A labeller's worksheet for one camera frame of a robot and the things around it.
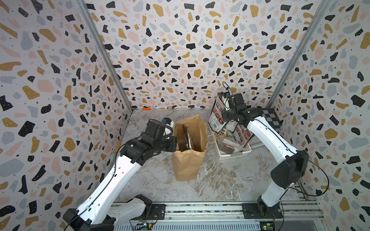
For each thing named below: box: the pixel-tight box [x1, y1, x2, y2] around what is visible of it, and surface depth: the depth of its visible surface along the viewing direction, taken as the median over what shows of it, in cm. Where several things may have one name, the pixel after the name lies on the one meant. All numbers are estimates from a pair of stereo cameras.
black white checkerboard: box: [261, 107, 282, 129], surface depth 115 cm
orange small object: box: [142, 105, 151, 111], surface depth 126 cm
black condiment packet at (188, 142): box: [182, 124, 194, 150], surface depth 76 cm
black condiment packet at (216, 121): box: [208, 94, 228, 134], surface depth 94 cm
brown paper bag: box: [172, 114, 209, 182], surface depth 77 cm
